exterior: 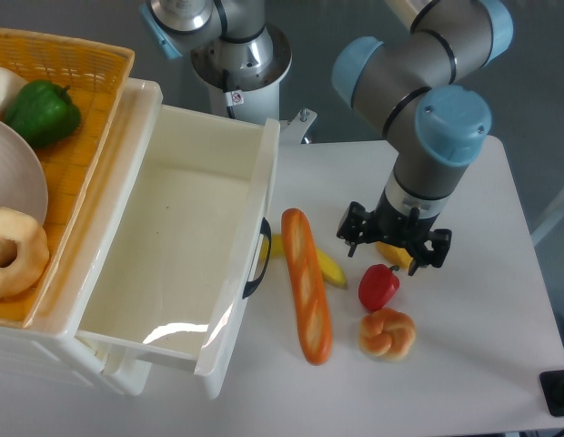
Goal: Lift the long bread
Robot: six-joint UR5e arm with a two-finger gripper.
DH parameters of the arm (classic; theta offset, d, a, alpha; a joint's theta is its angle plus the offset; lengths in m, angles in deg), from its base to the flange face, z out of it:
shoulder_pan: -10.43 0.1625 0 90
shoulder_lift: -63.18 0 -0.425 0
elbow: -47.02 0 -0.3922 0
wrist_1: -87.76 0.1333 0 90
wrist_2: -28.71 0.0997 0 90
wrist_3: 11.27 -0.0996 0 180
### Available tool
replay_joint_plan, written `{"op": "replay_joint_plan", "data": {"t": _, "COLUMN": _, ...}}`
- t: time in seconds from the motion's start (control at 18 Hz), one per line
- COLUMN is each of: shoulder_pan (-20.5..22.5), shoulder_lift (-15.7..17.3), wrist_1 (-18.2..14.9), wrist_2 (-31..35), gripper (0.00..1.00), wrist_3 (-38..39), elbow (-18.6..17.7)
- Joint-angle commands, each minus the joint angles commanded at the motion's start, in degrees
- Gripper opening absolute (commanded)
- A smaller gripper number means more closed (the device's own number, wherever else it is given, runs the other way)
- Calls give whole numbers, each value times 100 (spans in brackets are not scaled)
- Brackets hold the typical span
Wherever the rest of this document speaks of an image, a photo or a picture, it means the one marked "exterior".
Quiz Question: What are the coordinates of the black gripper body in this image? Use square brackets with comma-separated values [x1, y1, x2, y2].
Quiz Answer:
[337, 192, 452, 268]

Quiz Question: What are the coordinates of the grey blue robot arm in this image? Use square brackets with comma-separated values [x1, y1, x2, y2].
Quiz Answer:
[140, 1, 513, 273]

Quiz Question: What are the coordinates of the long orange baguette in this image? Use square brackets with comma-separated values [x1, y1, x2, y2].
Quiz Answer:
[281, 208, 333, 365]

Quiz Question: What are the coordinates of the knotted bread roll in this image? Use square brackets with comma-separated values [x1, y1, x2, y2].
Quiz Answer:
[358, 308, 417, 361]

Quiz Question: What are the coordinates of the yellow orange fruit piece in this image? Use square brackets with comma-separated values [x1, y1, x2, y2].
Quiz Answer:
[375, 242, 413, 269]

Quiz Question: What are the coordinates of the yellow banana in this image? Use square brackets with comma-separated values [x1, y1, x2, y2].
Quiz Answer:
[258, 234, 347, 290]

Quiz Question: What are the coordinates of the red bell pepper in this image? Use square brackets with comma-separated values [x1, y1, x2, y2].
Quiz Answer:
[358, 264, 400, 311]

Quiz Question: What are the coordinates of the white open drawer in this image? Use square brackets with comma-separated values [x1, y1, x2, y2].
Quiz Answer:
[78, 106, 280, 398]

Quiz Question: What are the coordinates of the black device at edge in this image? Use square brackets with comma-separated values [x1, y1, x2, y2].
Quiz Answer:
[539, 370, 564, 417]

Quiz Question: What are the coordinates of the yellow woven basket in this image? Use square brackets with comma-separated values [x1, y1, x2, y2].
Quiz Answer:
[0, 28, 135, 328]

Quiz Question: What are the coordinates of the white drawer cabinet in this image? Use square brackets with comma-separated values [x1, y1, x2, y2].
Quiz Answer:
[0, 78, 163, 396]

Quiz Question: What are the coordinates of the glazed donut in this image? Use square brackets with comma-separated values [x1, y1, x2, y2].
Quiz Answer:
[0, 207, 49, 299]

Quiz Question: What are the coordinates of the green bell pepper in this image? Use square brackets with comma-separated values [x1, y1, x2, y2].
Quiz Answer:
[4, 79, 82, 149]

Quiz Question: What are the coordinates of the beige plate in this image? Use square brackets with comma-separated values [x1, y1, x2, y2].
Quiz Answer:
[0, 121, 48, 224]

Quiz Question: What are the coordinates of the white round vegetable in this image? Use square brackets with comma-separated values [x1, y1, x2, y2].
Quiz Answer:
[0, 66, 27, 116]

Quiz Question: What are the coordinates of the black drawer handle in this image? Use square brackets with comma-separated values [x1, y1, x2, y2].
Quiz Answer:
[242, 218, 273, 300]

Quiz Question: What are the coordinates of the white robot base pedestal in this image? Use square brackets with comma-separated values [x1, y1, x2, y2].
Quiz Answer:
[191, 24, 317, 144]

